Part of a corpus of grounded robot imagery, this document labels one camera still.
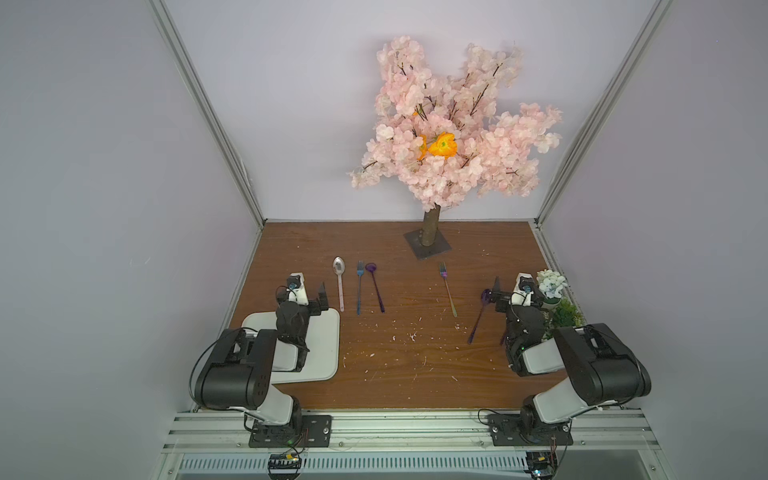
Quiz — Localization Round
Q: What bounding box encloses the green succulent pot plant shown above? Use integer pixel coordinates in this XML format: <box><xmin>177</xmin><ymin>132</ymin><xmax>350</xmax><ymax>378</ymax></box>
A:
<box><xmin>543</xmin><ymin>298</ymin><xmax>585</xmax><ymax>340</ymax></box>

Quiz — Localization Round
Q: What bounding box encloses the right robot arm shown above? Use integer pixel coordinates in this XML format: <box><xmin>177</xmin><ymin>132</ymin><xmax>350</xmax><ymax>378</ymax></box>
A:
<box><xmin>482</xmin><ymin>274</ymin><xmax>652</xmax><ymax>444</ymax></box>

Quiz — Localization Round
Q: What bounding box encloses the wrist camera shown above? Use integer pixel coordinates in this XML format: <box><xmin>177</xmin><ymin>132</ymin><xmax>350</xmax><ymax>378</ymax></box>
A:
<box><xmin>511</xmin><ymin>273</ymin><xmax>537</xmax><ymax>306</ymax></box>
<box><xmin>286</xmin><ymin>272</ymin><xmax>309</xmax><ymax>305</ymax></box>

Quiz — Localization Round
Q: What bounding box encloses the white flower pot plant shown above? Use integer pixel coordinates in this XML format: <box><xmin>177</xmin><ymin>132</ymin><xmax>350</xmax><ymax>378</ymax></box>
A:
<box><xmin>536</xmin><ymin>269</ymin><xmax>568</xmax><ymax>309</ymax></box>

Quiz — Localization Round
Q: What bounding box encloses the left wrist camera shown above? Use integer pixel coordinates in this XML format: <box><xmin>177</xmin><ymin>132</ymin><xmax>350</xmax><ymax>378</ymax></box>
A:
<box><xmin>286</xmin><ymin>272</ymin><xmax>309</xmax><ymax>305</ymax></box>

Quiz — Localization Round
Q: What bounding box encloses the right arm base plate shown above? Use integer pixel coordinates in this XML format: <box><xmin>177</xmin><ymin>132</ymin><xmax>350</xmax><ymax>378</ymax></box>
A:
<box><xmin>485</xmin><ymin>413</ymin><xmax>573</xmax><ymax>449</ymax></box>

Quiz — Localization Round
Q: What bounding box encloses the aluminium front rail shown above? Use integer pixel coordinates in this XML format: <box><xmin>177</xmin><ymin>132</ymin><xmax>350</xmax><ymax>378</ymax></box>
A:
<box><xmin>161</xmin><ymin>409</ymin><xmax>660</xmax><ymax>453</ymax></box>

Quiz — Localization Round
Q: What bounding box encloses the purple spoon thin handle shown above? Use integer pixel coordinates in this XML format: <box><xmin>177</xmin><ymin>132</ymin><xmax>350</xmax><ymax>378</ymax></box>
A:
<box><xmin>365</xmin><ymin>262</ymin><xmax>386</xmax><ymax>313</ymax></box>

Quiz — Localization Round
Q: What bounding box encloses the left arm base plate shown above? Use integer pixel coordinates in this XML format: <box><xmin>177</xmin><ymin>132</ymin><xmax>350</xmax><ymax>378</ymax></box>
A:
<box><xmin>248</xmin><ymin>415</ymin><xmax>333</xmax><ymax>450</ymax></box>

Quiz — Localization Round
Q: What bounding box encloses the white square tray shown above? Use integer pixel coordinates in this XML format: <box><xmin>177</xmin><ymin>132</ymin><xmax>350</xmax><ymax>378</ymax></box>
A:
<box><xmin>242</xmin><ymin>302</ymin><xmax>340</xmax><ymax>385</ymax></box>

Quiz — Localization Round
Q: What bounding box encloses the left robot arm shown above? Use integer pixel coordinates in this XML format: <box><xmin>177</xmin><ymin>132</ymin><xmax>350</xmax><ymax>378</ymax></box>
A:
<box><xmin>188</xmin><ymin>273</ymin><xmax>338</xmax><ymax>431</ymax></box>

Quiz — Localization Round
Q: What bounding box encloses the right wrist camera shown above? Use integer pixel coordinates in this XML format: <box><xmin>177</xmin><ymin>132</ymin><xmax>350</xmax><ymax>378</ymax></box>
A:
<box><xmin>511</xmin><ymin>273</ymin><xmax>537</xmax><ymax>306</ymax></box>

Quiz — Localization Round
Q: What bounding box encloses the dark purple spoon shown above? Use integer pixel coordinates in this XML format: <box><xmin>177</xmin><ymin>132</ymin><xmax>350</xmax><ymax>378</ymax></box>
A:
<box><xmin>467</xmin><ymin>289</ymin><xmax>492</xmax><ymax>345</ymax></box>

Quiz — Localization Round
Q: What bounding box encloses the pink cherry blossom tree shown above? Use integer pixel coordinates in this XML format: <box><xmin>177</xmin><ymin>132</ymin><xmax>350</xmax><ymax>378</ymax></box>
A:
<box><xmin>350</xmin><ymin>36</ymin><xmax>562</xmax><ymax>212</ymax></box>

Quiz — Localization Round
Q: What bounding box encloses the silver spoon pink handle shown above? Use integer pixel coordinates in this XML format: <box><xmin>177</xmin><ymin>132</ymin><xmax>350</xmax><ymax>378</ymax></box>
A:
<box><xmin>332</xmin><ymin>256</ymin><xmax>346</xmax><ymax>312</ymax></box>

